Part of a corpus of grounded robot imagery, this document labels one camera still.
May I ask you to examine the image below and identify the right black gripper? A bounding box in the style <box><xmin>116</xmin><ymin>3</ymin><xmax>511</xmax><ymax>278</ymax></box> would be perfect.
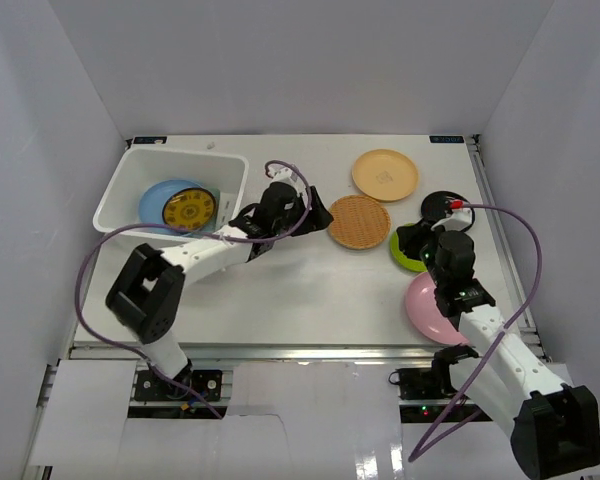
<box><xmin>396</xmin><ymin>217</ymin><xmax>451</xmax><ymax>288</ymax></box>

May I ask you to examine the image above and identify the black round plate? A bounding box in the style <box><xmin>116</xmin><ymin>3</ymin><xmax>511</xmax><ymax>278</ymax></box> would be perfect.
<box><xmin>421</xmin><ymin>191</ymin><xmax>475</xmax><ymax>233</ymax></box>

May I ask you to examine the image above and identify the green round plate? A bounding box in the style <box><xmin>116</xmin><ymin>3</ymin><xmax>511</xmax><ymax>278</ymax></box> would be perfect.
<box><xmin>389</xmin><ymin>223</ymin><xmax>426</xmax><ymax>273</ymax></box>

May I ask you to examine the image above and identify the woven bamboo round plate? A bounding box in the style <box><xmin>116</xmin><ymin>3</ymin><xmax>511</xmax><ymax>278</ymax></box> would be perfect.
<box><xmin>327</xmin><ymin>195</ymin><xmax>391</xmax><ymax>250</ymax></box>

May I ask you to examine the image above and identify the beige round plate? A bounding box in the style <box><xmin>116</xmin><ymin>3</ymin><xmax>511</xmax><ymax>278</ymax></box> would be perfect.
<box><xmin>352</xmin><ymin>149</ymin><xmax>419</xmax><ymax>202</ymax></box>

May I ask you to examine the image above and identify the yellow brown patterned plate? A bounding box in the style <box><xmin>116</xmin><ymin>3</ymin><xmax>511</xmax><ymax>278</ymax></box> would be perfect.
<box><xmin>162</xmin><ymin>187</ymin><xmax>217</xmax><ymax>230</ymax></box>

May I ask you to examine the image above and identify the blue round plate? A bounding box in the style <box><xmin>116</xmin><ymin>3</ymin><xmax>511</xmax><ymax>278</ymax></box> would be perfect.
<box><xmin>138</xmin><ymin>179</ymin><xmax>220</xmax><ymax>235</ymax></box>

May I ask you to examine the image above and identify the teal rectangular ceramic plate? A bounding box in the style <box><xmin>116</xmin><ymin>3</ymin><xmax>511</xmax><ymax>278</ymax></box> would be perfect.
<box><xmin>214</xmin><ymin>191</ymin><xmax>238</xmax><ymax>230</ymax></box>

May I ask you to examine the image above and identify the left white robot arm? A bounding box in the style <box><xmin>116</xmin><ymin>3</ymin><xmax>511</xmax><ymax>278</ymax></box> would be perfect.
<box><xmin>105</xmin><ymin>182</ymin><xmax>333</xmax><ymax>399</ymax></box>

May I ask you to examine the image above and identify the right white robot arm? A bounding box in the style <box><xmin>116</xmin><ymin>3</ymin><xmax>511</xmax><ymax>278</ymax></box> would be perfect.
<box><xmin>418</xmin><ymin>221</ymin><xmax>600</xmax><ymax>479</ymax></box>

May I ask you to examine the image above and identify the white plastic bin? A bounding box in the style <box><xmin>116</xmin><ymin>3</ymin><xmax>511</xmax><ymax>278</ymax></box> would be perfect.
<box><xmin>93</xmin><ymin>145</ymin><xmax>248</xmax><ymax>244</ymax></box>

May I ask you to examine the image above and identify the pink round plate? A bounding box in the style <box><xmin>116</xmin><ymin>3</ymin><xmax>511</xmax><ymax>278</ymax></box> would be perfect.
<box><xmin>404</xmin><ymin>272</ymin><xmax>468</xmax><ymax>346</ymax></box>

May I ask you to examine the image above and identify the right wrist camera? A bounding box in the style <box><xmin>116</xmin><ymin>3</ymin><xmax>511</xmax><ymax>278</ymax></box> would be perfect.
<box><xmin>431</xmin><ymin>197</ymin><xmax>475</xmax><ymax>232</ymax></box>

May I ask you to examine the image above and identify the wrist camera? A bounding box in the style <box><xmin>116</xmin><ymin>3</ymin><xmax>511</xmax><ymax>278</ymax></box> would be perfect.
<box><xmin>431</xmin><ymin>197</ymin><xmax>475</xmax><ymax>232</ymax></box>
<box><xmin>266</xmin><ymin>165</ymin><xmax>303</xmax><ymax>189</ymax></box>

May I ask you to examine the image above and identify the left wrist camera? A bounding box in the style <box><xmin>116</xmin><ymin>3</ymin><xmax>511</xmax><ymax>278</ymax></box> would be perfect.
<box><xmin>266</xmin><ymin>165</ymin><xmax>303</xmax><ymax>189</ymax></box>

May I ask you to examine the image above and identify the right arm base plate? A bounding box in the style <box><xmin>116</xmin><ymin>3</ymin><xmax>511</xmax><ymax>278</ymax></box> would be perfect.
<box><xmin>388</xmin><ymin>368</ymin><xmax>490</xmax><ymax>424</ymax></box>

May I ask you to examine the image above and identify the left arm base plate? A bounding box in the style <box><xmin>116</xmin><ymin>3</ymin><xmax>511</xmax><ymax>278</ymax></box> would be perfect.
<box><xmin>132</xmin><ymin>368</ymin><xmax>224</xmax><ymax>419</ymax></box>

